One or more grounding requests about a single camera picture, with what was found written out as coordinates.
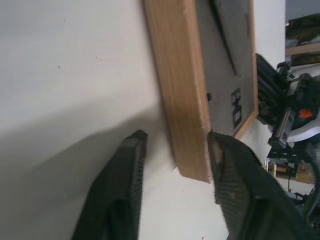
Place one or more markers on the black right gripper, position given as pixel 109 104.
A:
pixel 297 100

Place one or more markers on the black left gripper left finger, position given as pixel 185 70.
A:
pixel 117 190

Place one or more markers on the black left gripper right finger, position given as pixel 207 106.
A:
pixel 245 190

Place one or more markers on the wooden picture frame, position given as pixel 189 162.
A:
pixel 180 95

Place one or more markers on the yellow wooden box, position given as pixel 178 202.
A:
pixel 295 172

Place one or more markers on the wooden board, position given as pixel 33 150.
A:
pixel 303 49

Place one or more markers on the dark olive cloth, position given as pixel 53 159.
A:
pixel 305 27

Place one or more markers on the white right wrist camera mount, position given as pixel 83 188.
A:
pixel 303 133

